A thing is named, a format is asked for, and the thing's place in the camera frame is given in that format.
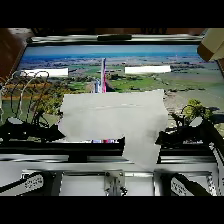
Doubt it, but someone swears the white T-shirt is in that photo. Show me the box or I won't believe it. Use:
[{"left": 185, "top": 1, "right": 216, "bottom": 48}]
[{"left": 57, "top": 88, "right": 170, "bottom": 173}]

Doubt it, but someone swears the beige garment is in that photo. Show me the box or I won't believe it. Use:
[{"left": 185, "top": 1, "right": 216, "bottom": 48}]
[{"left": 196, "top": 28, "right": 224, "bottom": 62}]

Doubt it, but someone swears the silver frame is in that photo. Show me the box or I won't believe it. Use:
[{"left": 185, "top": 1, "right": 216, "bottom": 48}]
[{"left": 0, "top": 152, "right": 224, "bottom": 197}]

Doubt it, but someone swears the black cable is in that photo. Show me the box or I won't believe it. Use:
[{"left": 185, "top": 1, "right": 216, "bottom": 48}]
[{"left": 9, "top": 70, "right": 50, "bottom": 129}]

